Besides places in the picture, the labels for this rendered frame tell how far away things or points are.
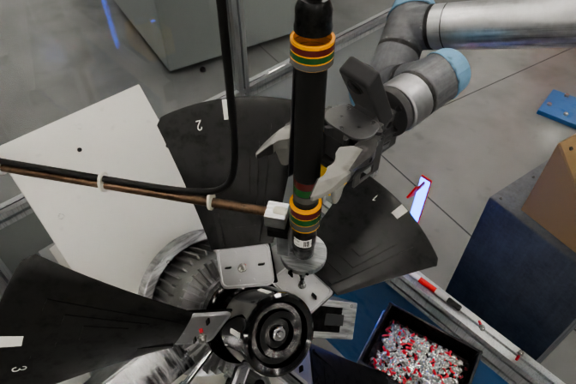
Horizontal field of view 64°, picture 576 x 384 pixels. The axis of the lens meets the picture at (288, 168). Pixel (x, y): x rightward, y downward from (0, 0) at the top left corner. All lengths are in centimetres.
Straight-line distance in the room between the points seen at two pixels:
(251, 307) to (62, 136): 44
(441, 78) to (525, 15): 15
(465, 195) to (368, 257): 186
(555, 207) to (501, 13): 55
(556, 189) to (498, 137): 195
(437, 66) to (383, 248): 33
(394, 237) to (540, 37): 39
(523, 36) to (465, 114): 244
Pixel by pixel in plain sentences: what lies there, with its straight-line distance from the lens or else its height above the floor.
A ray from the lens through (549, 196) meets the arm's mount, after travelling 118.
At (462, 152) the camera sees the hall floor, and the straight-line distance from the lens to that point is 290.
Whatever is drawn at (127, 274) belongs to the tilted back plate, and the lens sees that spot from 89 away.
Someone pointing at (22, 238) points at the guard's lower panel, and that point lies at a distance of 138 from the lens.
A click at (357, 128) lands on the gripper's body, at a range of 58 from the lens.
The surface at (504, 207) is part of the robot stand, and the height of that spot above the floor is 100.
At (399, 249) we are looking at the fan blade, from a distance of 86.
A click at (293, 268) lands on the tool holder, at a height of 128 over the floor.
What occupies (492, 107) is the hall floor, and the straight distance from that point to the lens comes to 332.
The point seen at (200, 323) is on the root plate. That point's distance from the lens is 70.
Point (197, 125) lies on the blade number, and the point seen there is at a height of 140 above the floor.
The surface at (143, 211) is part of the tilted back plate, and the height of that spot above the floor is 120.
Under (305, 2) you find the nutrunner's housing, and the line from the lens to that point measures 43.
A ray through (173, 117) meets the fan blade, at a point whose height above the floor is 141.
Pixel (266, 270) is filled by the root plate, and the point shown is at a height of 126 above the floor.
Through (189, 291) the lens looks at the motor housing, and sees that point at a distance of 81.
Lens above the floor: 186
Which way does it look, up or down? 45 degrees down
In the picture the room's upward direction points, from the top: straight up
